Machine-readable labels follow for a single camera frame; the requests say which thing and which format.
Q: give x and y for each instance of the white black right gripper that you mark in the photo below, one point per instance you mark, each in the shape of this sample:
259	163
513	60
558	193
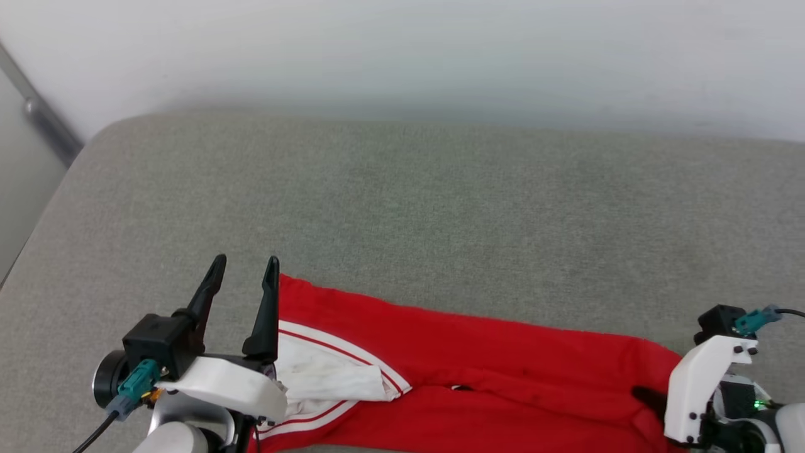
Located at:
692	384

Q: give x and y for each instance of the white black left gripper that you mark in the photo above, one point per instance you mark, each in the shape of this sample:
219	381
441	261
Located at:
229	380

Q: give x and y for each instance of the red white basketball jersey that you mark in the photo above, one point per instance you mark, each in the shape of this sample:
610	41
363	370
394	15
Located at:
490	377

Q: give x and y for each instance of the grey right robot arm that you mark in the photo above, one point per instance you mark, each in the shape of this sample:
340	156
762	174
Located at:
789	428

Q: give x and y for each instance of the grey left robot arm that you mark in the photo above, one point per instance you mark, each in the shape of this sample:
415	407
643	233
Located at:
182	434

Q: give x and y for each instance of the black round left wrist cylinder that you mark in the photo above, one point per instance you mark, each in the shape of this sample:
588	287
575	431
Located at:
108	377

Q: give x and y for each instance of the grey fabric sofa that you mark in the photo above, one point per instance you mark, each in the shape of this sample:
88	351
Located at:
440	214

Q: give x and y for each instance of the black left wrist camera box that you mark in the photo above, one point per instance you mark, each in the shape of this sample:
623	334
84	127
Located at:
157	340

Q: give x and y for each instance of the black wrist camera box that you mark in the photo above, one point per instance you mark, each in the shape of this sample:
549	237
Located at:
717	322
157	340

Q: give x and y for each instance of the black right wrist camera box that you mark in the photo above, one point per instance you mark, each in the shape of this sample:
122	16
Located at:
717	322

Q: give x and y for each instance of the teal left camera connector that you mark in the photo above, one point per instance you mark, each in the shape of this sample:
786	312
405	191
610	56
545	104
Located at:
135	384

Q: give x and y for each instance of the teal camera connector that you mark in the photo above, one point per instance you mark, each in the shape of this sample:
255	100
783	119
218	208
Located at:
755	319
135	384

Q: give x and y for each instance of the teal right camera connector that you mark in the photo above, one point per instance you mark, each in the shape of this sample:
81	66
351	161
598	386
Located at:
755	319

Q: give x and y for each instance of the dark grey wall rail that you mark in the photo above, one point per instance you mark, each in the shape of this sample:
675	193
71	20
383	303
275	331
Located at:
44	123

